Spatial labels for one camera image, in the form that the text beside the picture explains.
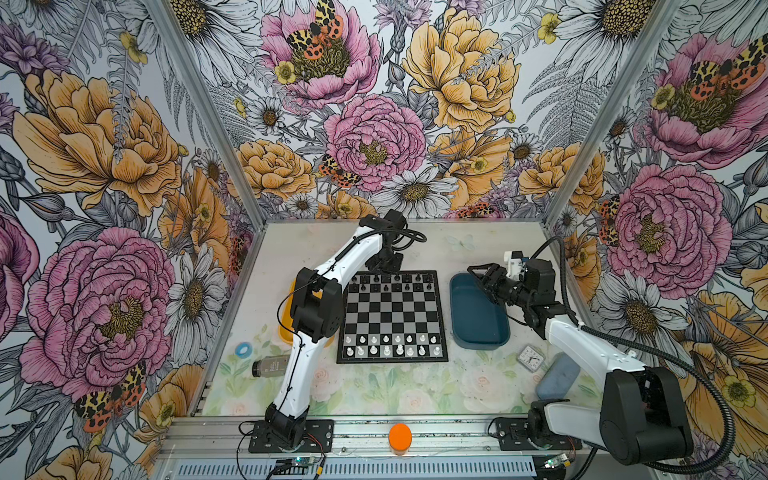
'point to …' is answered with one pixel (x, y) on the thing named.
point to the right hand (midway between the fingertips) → (470, 281)
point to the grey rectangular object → (271, 366)
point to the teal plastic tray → (479, 322)
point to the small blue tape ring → (243, 350)
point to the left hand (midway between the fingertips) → (384, 278)
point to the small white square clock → (531, 358)
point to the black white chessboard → (392, 316)
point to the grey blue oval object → (558, 378)
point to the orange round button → (400, 438)
